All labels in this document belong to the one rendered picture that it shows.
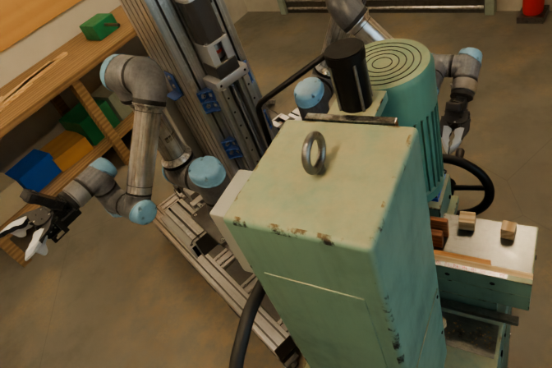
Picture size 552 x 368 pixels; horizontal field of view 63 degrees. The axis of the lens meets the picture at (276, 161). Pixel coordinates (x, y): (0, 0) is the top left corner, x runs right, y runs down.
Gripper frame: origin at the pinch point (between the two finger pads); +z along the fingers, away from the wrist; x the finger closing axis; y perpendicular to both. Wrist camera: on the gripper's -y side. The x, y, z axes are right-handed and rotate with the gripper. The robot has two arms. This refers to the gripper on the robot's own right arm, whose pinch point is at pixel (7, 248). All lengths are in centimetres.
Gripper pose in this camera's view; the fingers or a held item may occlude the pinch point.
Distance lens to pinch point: 141.0
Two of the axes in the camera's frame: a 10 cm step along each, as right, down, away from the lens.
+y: 1.9, 6.8, 7.1
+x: -8.1, -3.0, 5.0
